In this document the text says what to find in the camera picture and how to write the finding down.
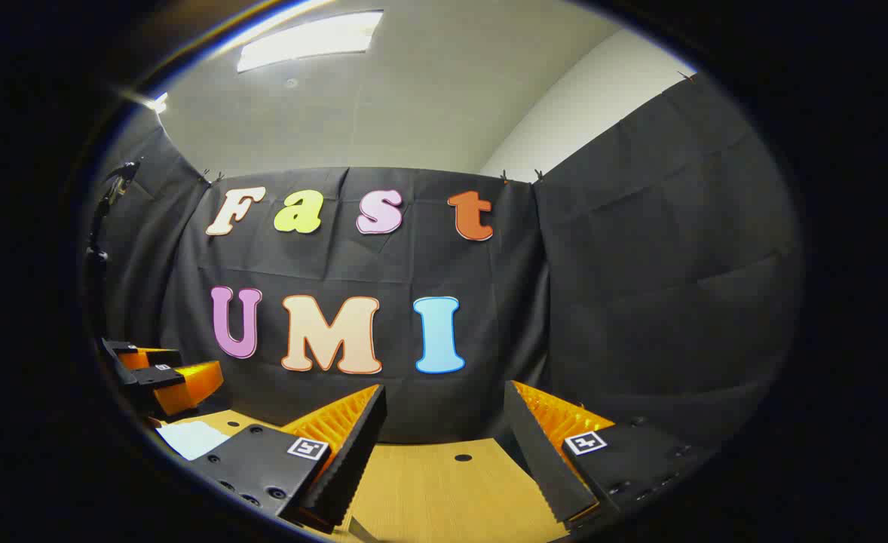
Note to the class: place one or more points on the light blue suitcase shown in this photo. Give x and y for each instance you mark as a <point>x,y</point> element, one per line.
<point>191,440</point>

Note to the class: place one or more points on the ceiling light panel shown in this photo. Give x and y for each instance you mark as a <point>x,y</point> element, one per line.
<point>308,41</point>

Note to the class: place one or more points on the black backdrop cloth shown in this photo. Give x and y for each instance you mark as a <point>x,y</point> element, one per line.
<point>602,302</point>

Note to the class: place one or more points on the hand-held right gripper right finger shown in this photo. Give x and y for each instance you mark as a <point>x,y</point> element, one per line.
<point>546,460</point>

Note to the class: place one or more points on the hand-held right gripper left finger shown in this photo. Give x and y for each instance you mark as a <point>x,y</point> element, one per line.
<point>353,452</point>

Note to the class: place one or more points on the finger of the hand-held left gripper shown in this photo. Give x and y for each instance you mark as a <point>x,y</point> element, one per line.
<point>150,359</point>
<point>188,388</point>

